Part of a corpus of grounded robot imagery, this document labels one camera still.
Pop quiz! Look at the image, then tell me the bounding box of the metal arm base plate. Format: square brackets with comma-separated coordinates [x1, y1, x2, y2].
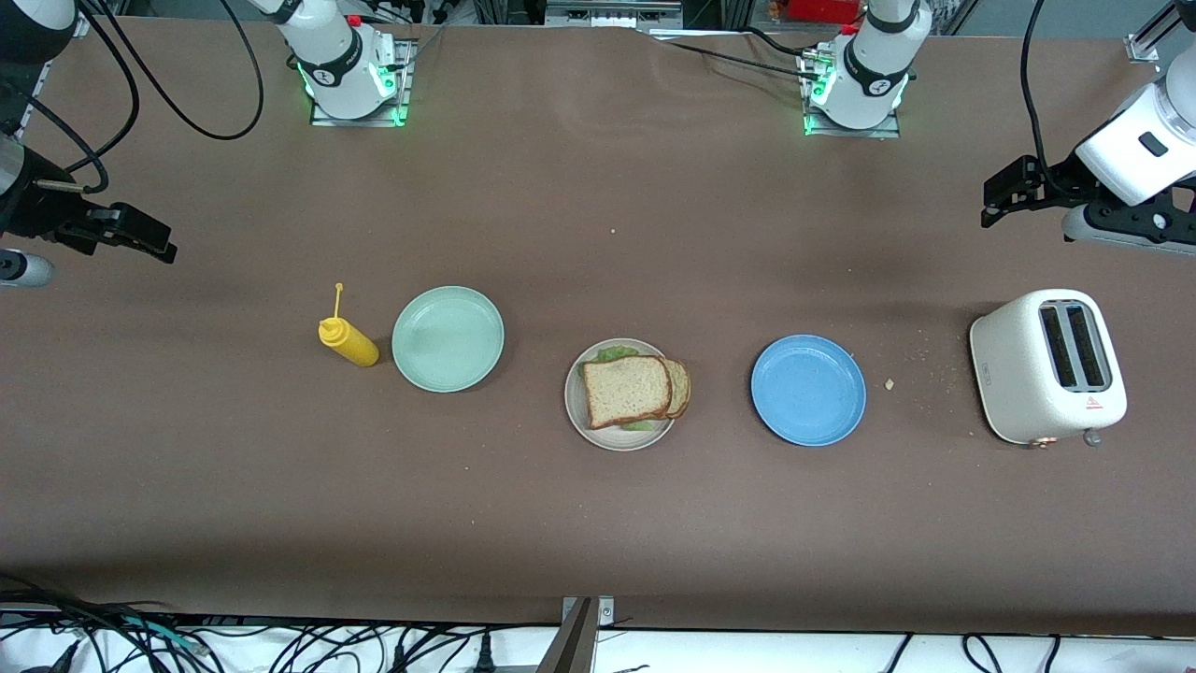
[802, 51, 903, 139]
[308, 37, 414, 127]

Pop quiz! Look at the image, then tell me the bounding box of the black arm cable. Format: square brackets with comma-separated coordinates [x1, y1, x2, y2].
[1020, 0, 1061, 188]
[89, 0, 265, 142]

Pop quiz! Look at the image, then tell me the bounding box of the brown bread slice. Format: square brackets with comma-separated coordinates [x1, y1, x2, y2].
[663, 359, 692, 420]
[583, 354, 674, 431]

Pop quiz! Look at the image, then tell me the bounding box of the brown table cover sheet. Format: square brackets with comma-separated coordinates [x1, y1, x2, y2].
[0, 17, 1196, 638]

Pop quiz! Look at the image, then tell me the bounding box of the white two-slot toaster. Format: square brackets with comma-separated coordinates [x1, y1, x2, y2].
[969, 288, 1129, 450]

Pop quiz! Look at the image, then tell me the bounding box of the teal cable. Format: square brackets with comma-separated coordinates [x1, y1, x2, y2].
[117, 615, 202, 655]

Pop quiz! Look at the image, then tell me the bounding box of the yellow mustard squeeze bottle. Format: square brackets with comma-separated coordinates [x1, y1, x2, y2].
[318, 283, 381, 368]

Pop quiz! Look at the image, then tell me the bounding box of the blue plate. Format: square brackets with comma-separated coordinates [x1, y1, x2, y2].
[750, 335, 867, 448]

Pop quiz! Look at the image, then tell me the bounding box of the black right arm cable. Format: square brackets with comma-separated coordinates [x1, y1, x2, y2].
[89, 0, 265, 142]

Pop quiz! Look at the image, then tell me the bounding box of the beige plate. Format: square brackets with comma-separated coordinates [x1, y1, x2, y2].
[564, 337, 682, 452]

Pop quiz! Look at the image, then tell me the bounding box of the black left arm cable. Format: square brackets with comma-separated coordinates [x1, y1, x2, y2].
[1020, 0, 1061, 188]

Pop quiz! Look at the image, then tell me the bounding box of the red box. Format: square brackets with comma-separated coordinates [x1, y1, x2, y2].
[783, 0, 865, 24]

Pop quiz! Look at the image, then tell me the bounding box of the metal table frame bracket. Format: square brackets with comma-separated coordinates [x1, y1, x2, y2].
[537, 595, 616, 673]

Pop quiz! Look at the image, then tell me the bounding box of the pale green plate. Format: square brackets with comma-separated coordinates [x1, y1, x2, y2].
[392, 285, 505, 394]

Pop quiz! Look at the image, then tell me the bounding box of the green lettuce leaf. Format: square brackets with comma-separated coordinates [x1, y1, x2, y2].
[577, 344, 660, 433]

